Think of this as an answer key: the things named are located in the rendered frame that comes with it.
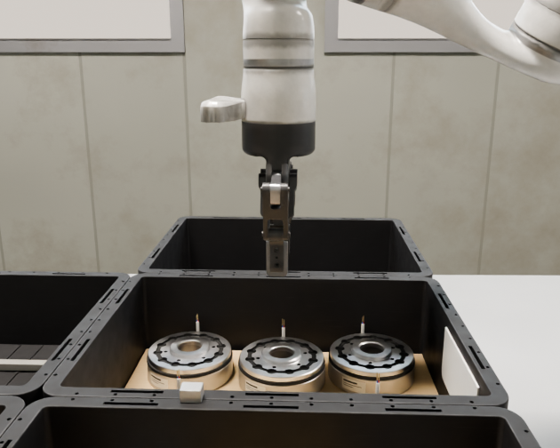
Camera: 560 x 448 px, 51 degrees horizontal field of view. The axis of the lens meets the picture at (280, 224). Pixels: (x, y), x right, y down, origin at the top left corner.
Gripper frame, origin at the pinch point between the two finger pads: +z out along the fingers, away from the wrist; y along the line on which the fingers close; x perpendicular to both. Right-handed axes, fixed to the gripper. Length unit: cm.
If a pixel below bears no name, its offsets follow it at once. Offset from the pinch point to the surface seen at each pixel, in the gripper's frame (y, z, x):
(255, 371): -0.6, 14.0, 2.6
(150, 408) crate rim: -18.8, 7.2, 9.5
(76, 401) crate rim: -18.1, 7.2, 15.8
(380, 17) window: 171, -36, -29
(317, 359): 2.4, 14.0, -4.5
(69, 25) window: 167, -33, 86
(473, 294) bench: 64, 30, -41
